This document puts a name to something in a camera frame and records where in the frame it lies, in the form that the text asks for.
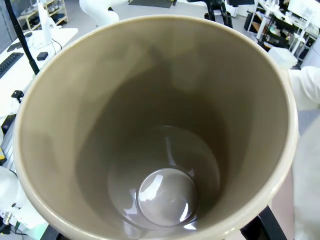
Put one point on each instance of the white upright desk device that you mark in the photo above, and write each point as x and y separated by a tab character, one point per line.
46	25

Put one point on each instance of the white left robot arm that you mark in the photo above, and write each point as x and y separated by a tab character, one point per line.
100	12

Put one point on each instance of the small black box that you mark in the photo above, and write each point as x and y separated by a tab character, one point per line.
42	55

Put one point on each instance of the black stand pole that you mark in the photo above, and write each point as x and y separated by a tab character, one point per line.
22	42

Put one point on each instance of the wooden shoe shelf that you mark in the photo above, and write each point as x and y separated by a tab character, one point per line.
57	17

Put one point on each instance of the small black clamp bracket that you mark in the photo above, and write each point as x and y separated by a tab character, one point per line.
18	95

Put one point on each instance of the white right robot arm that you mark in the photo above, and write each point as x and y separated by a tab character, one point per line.
17	195

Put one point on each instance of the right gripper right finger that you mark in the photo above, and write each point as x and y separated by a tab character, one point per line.
265	230

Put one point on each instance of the black keyboard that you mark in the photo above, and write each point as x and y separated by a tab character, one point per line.
10	63

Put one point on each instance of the translucent white storage box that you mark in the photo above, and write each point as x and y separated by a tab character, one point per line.
282	57

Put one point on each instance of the white office desk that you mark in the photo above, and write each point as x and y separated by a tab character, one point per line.
62	35

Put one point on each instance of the white metal shelf rack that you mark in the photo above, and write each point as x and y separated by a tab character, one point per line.
287	25

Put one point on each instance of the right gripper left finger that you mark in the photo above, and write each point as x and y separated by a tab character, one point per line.
56	232

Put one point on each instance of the tall brown cup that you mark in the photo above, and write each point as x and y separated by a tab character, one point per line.
150	125

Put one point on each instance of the person in light sweater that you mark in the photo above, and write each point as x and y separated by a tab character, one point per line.
307	85

